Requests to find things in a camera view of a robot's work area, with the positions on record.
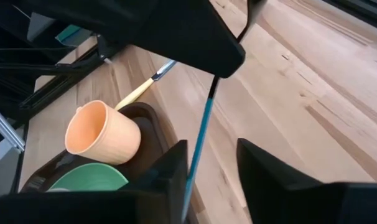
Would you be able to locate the green plate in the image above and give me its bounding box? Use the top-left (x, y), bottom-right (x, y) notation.
top-left (47, 162), bottom-right (129, 192)

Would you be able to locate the orange mug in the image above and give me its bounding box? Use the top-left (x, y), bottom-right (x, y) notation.
top-left (64, 100), bottom-right (142, 166)

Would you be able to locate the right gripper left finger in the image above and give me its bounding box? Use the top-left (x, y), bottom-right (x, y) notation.
top-left (0, 139), bottom-right (189, 224)

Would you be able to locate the brown plastic tray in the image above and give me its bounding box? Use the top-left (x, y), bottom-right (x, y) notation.
top-left (20, 101), bottom-right (177, 194)

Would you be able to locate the silver aluminium mount bar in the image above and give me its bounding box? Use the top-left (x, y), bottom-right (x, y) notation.
top-left (0, 105), bottom-right (26, 153)

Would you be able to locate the black spoon blue handle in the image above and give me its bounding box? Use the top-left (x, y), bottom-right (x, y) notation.
top-left (180, 0), bottom-right (268, 223)

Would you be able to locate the knife with cream handle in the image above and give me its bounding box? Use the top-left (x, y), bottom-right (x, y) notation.
top-left (114, 59), bottom-right (177, 111)

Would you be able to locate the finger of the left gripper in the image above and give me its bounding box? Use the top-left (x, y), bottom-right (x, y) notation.
top-left (119, 0), bottom-right (247, 78)

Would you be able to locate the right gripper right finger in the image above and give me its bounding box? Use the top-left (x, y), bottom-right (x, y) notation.
top-left (236, 138), bottom-right (377, 224)

